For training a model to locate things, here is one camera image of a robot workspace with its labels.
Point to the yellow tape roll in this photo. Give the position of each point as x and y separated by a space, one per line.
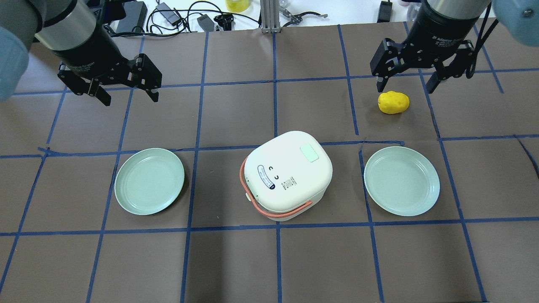
237 6

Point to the black gripper, image-right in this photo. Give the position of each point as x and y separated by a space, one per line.
438 33

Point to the black power adapter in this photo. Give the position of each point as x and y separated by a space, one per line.
135 14

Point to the black gripper, image-left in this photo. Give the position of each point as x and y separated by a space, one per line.
86 52

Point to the grey charger block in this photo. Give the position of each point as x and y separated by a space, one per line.
206 23

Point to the white rice cooker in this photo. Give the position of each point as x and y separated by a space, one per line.
286 176

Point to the green plate near lemon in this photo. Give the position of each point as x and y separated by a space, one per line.
402 181

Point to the green plate near wrist camera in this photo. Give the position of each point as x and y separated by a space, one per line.
149 181

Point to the aluminium frame post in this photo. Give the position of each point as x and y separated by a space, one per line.
269 16

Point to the small black power brick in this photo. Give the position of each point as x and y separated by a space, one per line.
170 15

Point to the yellow lemon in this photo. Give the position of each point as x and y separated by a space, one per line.
393 102

